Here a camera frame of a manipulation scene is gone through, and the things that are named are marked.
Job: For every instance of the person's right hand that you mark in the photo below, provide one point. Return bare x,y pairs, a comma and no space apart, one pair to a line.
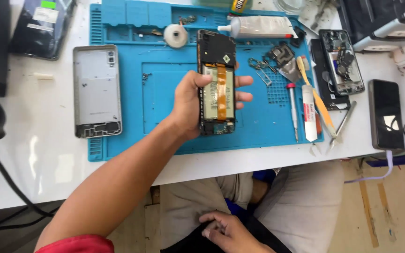
239,235

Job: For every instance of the person's left hand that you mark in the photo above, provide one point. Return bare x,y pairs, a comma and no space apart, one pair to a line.
185,105

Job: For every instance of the person's right fingers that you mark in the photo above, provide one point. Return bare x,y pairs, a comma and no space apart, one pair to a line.
213,219

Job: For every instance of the phone with battery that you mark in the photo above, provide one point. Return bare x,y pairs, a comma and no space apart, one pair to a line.
217,49

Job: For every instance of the blue stool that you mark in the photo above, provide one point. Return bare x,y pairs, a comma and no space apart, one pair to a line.
236,207

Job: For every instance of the black cloth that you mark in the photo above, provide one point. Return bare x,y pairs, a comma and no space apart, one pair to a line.
188,242

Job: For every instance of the beige trousers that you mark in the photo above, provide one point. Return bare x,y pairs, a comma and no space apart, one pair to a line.
304,210

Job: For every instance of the blue repair mat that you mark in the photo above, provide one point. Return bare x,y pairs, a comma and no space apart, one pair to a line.
167,116

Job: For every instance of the clear plastic pick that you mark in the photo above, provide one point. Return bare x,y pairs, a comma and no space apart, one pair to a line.
315,149

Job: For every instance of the pink tipped metal screwdriver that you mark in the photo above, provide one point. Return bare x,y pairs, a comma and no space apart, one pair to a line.
293,109

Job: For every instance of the red sleeve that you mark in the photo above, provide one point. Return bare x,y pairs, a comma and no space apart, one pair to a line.
77,245

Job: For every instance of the white tube red label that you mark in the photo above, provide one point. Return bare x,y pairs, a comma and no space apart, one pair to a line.
309,116

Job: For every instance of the metal card tray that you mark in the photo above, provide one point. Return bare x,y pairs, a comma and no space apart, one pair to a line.
264,78

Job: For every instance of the small dark screws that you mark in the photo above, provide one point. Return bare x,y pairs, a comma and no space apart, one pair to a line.
146,78

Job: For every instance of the metal tweezers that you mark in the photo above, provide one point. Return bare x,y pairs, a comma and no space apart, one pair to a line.
343,123

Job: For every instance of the silver opening pick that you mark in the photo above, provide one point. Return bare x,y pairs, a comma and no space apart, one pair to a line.
290,73

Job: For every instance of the black phone screen panel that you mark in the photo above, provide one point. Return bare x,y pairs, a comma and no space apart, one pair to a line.
320,84

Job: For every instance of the silver phone back cover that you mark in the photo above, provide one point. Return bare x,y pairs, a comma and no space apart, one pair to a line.
96,91

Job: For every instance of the white tape roll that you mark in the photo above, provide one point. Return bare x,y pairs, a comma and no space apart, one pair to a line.
175,36

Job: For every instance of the small metal prying tool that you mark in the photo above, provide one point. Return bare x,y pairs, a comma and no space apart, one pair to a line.
149,33

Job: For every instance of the white glue tube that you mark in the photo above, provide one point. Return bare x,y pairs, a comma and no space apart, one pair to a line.
262,27

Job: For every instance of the small black plastic piece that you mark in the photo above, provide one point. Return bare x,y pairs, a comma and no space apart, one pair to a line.
298,37

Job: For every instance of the heap of small screws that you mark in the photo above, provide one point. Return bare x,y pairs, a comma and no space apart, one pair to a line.
187,19

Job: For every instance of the black smartphone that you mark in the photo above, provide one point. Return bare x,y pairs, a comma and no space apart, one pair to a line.
385,112

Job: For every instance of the dismantled black phone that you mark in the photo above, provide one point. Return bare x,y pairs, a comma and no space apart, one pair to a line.
343,63

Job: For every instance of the yellow label glue tube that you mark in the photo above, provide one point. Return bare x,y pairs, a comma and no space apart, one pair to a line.
239,6

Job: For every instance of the small white plastic tube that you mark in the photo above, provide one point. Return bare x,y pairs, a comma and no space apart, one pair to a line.
43,76

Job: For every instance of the clear glass jar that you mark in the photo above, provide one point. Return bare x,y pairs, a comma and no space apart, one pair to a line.
288,5

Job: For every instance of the dark packaged phone part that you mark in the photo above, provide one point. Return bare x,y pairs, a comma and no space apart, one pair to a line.
42,28

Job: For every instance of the grey white storage rack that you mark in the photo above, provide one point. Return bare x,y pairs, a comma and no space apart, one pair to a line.
381,21

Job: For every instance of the black phone frame part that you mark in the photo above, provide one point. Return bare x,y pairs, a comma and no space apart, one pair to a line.
280,54

